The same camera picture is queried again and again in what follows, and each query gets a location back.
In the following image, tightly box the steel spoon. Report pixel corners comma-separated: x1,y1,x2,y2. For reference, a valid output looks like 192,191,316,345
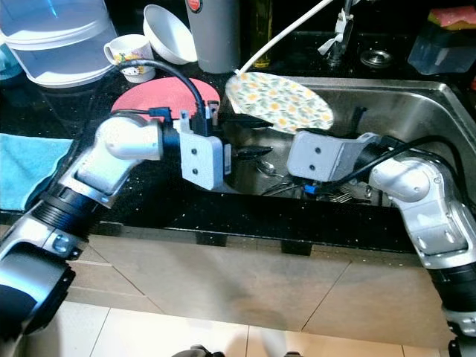
256,158,277,178

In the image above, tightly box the olive oil bottle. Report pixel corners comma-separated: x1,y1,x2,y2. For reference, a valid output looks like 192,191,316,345
251,0,274,69

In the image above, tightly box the grey tumbler red label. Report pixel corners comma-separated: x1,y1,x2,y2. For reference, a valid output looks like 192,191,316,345
186,0,241,74

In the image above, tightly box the white bowl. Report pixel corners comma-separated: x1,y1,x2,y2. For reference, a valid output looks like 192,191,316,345
143,4,198,65

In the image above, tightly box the beige cabinet front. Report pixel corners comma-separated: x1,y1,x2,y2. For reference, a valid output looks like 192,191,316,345
0,223,476,347

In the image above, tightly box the white cartoon mug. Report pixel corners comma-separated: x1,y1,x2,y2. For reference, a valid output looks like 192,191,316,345
104,34,155,84

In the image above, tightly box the steel faucet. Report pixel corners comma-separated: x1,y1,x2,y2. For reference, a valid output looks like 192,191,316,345
317,0,356,64

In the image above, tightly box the round steel sink strainer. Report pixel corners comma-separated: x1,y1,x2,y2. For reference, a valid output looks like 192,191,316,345
361,48,393,68

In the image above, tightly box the stainless steel sink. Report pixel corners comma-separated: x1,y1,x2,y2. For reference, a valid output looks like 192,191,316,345
219,77,476,220

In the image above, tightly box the blue towel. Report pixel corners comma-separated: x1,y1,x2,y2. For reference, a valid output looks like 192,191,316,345
0,135,74,212

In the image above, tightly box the blue cup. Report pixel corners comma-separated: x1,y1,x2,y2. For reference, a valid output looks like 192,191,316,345
0,39,16,77

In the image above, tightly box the pink yellow sponge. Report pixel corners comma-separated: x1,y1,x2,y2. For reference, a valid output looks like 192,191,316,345
428,7,476,32

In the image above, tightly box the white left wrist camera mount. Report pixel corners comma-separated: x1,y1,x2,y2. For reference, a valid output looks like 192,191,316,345
178,115,231,190

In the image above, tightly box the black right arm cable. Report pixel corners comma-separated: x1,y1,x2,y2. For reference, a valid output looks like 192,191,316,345
301,134,454,198

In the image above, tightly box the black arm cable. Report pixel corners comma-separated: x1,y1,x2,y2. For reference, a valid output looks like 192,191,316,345
86,58,220,141
301,134,454,198

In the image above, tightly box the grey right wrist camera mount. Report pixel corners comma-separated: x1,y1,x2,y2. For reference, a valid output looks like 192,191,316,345
287,130,361,184

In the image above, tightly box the white hose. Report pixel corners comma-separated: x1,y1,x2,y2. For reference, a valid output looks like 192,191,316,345
235,0,333,75

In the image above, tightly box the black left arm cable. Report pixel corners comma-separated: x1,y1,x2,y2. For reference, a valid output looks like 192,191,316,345
86,58,220,141

